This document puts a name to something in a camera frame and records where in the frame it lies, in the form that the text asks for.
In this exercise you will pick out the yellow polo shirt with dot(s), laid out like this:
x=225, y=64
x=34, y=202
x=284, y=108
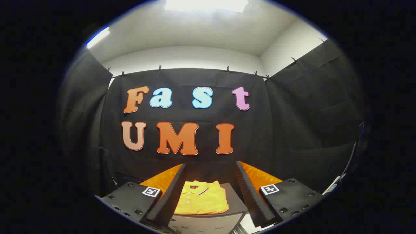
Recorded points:
x=201, y=200

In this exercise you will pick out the row of small black clips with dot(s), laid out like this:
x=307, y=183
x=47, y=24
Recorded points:
x=159, y=68

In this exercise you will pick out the ceiling light panel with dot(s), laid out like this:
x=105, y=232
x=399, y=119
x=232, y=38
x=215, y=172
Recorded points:
x=206, y=5

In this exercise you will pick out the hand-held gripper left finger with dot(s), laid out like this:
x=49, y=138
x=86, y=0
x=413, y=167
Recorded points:
x=169, y=195

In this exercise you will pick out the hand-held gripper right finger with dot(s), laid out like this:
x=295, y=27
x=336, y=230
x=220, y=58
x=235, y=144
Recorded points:
x=252, y=198

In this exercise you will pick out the ceiling tube light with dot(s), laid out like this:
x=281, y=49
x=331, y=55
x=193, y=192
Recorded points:
x=97, y=37

